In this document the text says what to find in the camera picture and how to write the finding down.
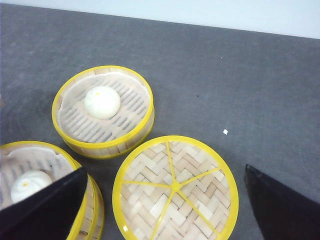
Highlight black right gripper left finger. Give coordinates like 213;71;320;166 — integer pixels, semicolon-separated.
0;167;88;240

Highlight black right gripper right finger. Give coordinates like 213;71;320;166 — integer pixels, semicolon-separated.
244;164;320;240

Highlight bamboo steamer basket two buns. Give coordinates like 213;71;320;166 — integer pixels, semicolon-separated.
0;140;104;240

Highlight woven bamboo steamer lid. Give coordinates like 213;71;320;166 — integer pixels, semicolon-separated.
112;135;239;240

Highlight bamboo steamer basket single bun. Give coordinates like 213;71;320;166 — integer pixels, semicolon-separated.
51;65;155;159

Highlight white steamed bun upper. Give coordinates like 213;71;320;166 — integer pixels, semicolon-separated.
10;170;53;204

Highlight white steamed bun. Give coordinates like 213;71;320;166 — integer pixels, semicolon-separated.
84;86;121;120
10;170;53;204

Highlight striped steamer liner cloth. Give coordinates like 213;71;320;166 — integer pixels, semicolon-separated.
0;147;75;209

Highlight white steamer liner cloth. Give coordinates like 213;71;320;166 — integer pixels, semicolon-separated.
56;72;150;143

